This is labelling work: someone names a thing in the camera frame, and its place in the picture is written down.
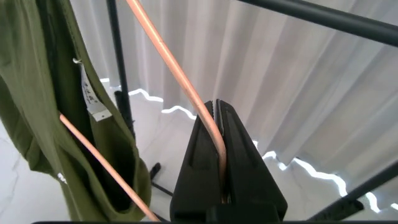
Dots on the pink clothes hanger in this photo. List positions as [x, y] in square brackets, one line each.
[174, 67]

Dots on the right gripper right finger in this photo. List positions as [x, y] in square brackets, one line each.
[252, 186]

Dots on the black clothes rack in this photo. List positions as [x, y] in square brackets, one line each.
[326, 18]

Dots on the green long-sleeved shirt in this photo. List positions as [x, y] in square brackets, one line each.
[31, 77]

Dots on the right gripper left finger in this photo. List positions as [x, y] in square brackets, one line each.
[192, 186]

